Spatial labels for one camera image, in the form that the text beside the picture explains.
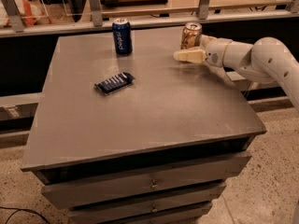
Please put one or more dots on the orange white bag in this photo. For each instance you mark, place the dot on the orange white bag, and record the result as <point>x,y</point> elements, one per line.
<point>31,14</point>

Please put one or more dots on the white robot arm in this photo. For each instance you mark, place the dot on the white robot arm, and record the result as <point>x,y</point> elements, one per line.
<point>265,61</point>

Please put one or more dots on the blue rxbar wrapper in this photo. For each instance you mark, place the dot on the blue rxbar wrapper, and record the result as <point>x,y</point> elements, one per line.
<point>115,83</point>

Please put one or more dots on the grey metal railing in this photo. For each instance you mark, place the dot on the grey metal railing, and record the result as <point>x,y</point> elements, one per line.
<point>83,15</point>

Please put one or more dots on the orange soda can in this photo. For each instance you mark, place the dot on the orange soda can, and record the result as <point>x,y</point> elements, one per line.
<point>191,35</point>

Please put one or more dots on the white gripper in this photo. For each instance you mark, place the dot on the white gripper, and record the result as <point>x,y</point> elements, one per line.
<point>214,52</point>

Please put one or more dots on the grey drawer cabinet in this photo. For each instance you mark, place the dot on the grey drawer cabinet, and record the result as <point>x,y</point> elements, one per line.
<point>157,151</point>

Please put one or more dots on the blue pepsi can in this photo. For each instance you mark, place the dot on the blue pepsi can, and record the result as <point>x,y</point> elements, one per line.
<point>122,36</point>

